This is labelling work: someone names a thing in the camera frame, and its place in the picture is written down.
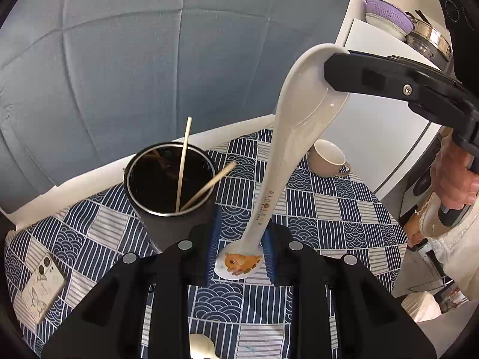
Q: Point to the large white ceramic spoon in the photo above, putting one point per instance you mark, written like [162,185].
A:
[288,131]

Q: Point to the blue-grey fabric backdrop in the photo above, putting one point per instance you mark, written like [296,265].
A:
[149,45]

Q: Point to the wooden chopstick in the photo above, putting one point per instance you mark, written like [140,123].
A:
[184,160]
[213,181]

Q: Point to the black cylindrical utensil holder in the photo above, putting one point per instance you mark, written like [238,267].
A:
[176,228]

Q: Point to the beige ceramic cup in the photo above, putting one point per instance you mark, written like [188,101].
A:
[325,160]

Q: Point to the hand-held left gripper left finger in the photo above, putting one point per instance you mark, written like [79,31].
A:
[214,248]

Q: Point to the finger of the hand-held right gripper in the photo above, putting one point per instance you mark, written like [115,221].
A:
[374,78]
[396,60]

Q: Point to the purple colander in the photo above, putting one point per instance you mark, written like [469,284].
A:
[389,17]

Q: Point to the person's cream clothing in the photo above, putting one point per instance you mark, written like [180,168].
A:
[460,254]

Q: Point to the person's right hand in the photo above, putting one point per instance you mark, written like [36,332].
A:
[449,175]

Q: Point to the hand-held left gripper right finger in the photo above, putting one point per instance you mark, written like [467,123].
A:
[269,255]

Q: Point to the white cabinet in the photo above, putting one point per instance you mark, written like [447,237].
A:
[393,119]

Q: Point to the small cream ceramic spoon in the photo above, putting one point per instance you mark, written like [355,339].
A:
[200,346]

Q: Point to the phone with butterfly case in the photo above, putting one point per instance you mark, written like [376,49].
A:
[43,288]

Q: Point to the white bowl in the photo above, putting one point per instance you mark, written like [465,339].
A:
[381,27]

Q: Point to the stainless steel pot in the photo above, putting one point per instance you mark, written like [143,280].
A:
[430,37]

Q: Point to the blue white patterned tablecloth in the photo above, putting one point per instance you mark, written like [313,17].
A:
[329,209]

